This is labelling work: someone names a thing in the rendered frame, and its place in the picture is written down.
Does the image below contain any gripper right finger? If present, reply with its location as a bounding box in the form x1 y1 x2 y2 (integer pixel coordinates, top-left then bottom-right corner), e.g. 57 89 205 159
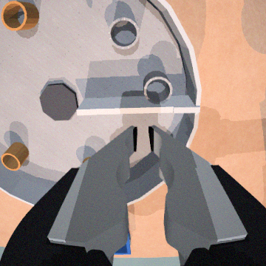
149 125 266 266

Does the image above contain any grey metal bushing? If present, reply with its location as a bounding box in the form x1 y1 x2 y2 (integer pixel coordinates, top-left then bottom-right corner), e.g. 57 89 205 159
143 71 172 104
108 18 140 50

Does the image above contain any blue crate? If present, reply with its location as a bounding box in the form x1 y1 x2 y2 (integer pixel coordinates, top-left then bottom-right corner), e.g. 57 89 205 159
114 233 131 255

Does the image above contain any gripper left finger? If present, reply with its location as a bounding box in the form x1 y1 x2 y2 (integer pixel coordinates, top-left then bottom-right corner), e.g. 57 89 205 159
0 126 137 266

